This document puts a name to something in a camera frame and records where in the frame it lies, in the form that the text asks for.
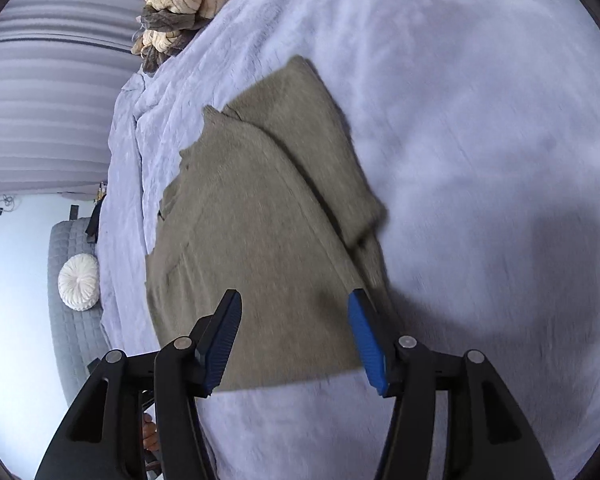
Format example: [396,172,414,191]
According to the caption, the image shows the cream knit clothes pile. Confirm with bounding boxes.
[131,0,249,75]

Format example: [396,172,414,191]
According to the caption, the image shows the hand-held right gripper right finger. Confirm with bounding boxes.
[347,288,556,480]

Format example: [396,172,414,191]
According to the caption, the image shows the grey quilted sofa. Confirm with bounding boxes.
[46,216,112,408]

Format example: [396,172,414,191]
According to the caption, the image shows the lavender plush blanket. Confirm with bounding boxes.
[96,0,600,480]

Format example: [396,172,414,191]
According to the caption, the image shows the person's left hand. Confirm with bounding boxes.
[141,411,161,453]

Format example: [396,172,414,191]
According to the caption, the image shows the white round pleated pillow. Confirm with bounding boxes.
[58,254,101,311]

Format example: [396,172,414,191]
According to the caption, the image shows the olive brown knit sweater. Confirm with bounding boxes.
[144,55,396,393]

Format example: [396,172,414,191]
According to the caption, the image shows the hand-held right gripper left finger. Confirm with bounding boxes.
[34,289,243,480]

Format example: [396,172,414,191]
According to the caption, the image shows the grey curtain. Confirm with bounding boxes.
[0,0,177,196]

